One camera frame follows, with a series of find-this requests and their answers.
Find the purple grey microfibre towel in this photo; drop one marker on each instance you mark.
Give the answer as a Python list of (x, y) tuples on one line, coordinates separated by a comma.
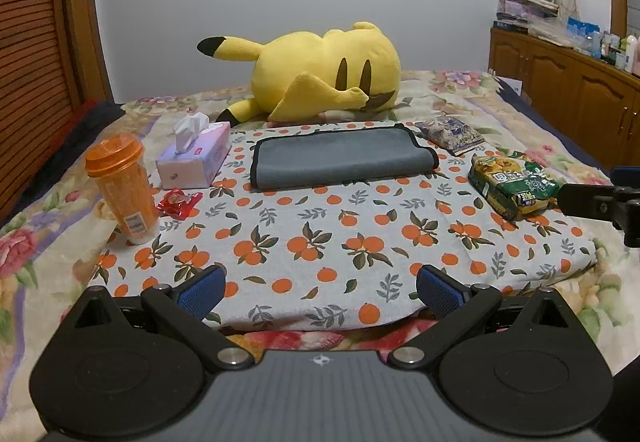
[(337, 157)]

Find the wooden sideboard cabinet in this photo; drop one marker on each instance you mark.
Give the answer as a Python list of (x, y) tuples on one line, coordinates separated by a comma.
[(586, 100)]

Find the purple patterned snack packet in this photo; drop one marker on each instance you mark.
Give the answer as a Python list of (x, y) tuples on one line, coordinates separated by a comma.
[(450, 133)]

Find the blue white box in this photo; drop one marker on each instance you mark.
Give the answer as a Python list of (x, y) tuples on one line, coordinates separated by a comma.
[(581, 33)]

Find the white paper bag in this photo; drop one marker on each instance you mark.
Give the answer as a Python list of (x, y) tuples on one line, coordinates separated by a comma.
[(514, 84)]

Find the green yellow snack bag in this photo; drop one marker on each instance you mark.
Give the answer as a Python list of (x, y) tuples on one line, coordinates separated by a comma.
[(514, 186)]

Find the orange print white cloth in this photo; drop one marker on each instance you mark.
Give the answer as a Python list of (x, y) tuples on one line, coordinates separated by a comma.
[(343, 256)]

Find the floral bed blanket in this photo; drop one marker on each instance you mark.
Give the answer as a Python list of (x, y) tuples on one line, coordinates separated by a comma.
[(49, 252)]

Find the red candy wrapper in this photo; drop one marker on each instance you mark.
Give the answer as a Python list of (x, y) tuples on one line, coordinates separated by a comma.
[(177, 204)]

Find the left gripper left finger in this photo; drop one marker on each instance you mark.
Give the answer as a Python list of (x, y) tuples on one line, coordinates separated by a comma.
[(180, 312)]

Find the yellow Pikachu plush toy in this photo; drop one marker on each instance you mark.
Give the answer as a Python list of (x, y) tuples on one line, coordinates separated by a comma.
[(300, 75)]

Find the stack of folded papers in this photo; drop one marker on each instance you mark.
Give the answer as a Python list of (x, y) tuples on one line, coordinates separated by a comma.
[(521, 11)]

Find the louvered wooden wardrobe door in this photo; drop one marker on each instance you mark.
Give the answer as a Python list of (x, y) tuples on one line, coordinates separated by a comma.
[(52, 67)]

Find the pink tissue box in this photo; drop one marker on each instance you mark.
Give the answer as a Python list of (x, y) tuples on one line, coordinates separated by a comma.
[(195, 156)]

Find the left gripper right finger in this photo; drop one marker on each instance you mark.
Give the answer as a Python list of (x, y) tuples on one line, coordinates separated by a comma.
[(460, 312)]

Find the orange plastic cup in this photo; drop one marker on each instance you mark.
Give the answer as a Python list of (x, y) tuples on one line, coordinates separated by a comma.
[(116, 164)]

